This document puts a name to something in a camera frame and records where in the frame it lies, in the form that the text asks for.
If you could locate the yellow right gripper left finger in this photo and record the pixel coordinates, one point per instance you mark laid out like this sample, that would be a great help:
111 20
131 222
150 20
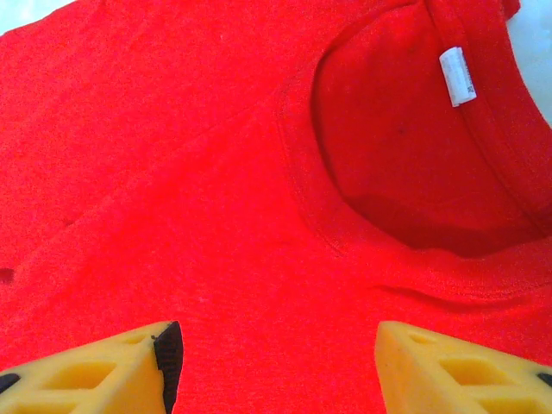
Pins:
86 379

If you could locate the red t-shirt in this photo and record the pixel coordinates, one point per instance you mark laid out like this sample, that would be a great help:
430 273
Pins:
215 172

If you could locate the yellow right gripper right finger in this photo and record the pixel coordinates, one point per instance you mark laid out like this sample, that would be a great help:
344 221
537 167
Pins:
453 379

